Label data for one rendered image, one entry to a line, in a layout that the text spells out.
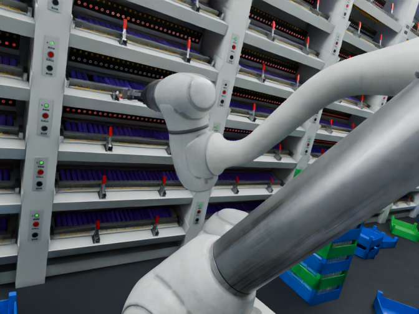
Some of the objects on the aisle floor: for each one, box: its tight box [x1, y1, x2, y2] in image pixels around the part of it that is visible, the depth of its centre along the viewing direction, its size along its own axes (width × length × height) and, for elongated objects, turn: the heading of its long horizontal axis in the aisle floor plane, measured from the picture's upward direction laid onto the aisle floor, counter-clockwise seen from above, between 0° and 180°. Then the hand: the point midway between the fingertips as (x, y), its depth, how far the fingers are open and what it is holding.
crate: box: [278, 271, 343, 306], centre depth 152 cm, size 30×20×8 cm
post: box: [15, 0, 72, 288], centre depth 101 cm, size 20×9×178 cm, turn 171°
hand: (133, 96), depth 96 cm, fingers open, 3 cm apart
